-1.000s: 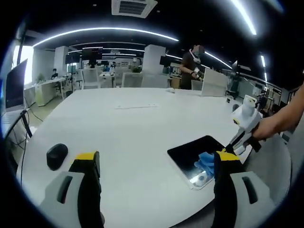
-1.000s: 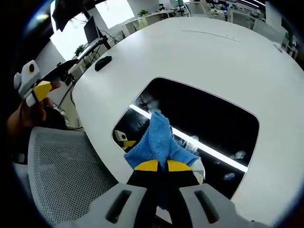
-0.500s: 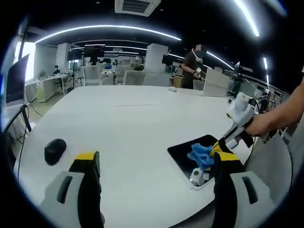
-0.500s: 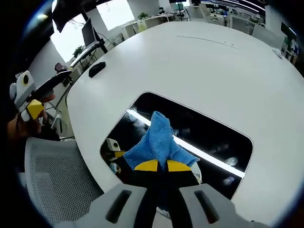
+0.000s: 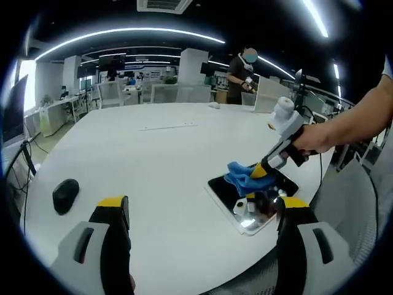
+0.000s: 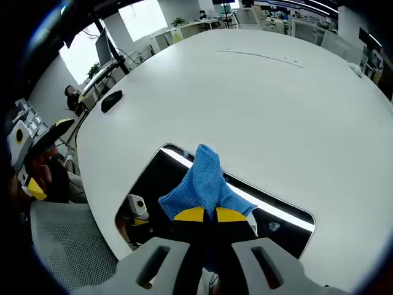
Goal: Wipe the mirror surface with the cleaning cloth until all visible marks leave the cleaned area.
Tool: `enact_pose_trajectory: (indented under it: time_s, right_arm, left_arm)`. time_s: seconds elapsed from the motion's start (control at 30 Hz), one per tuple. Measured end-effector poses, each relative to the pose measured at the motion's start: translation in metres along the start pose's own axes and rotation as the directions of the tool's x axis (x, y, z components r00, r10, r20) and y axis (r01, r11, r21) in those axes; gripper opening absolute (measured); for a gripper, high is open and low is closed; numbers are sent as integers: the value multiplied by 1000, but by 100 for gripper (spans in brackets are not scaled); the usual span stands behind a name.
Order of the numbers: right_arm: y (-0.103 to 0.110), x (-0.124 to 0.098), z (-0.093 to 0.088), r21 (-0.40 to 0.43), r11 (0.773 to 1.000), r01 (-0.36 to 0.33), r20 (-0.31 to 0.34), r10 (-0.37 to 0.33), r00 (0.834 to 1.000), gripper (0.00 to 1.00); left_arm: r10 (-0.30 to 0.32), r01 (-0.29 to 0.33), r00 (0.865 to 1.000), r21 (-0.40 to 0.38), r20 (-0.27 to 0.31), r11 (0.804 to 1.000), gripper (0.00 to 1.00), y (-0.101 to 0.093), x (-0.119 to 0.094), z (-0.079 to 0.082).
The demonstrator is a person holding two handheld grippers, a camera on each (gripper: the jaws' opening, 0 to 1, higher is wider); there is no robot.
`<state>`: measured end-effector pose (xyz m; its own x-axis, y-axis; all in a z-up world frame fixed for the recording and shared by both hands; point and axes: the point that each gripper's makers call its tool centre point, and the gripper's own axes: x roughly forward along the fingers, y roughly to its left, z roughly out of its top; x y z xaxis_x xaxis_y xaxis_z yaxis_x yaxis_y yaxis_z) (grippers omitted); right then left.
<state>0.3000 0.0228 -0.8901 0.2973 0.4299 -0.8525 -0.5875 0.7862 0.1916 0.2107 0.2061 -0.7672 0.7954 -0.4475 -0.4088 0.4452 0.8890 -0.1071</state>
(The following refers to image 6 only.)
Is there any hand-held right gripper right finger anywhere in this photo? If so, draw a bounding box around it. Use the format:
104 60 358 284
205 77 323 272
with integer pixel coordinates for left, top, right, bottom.
214 206 351 295

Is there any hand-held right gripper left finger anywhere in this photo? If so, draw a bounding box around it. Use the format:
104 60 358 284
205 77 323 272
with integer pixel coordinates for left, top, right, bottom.
69 206 206 295

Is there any blue cleaning cloth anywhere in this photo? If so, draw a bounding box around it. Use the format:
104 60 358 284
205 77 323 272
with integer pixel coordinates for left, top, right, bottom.
158 143 258 222

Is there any crumpled white cloth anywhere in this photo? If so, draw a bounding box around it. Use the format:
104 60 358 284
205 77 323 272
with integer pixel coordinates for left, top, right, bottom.
348 62 364 77

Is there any person's left hand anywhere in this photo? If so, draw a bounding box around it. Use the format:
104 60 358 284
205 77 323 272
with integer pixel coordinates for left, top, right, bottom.
29 146 61 193

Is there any grey mesh office chair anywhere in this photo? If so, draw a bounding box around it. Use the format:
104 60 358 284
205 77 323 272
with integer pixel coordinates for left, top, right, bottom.
29 201 119 290

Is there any computer monitor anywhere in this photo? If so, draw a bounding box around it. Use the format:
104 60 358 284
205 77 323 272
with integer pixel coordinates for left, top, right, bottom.
95 27 113 66

